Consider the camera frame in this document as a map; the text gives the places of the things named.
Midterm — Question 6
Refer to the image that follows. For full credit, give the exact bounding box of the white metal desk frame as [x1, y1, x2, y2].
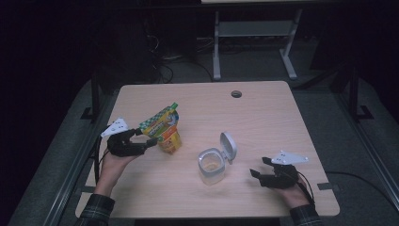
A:
[200, 0, 304, 82]

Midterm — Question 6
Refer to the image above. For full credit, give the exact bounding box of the black floor cable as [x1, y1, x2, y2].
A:
[324, 170, 399, 212]

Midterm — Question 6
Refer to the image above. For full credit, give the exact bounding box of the left hand-held gripper cable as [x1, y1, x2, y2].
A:
[93, 135, 111, 185]

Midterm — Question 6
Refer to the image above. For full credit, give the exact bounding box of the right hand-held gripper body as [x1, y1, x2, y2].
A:
[260, 150, 310, 190]

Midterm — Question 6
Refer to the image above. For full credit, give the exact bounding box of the yellow green snack bag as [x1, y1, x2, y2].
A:
[138, 102, 183, 155]

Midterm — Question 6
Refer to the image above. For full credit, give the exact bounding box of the person's right hand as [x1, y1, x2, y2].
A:
[276, 175, 311, 210]

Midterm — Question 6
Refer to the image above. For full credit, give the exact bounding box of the person's left hand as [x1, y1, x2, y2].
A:
[93, 149, 139, 198]

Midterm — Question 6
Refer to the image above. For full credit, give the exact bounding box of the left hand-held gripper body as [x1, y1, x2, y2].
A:
[100, 117, 149, 158]

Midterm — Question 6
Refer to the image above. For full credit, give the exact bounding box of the aluminium floor rail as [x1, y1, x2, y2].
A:
[335, 92, 399, 205]
[46, 93, 111, 226]

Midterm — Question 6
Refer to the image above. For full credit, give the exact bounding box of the tangle of black cables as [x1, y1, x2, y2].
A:
[142, 15, 215, 84]

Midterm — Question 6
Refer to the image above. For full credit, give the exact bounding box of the clear container with white lid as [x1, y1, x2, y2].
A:
[197, 131, 238, 186]

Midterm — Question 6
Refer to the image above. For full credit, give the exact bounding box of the black metal stand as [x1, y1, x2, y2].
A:
[79, 70, 102, 123]
[347, 62, 375, 123]

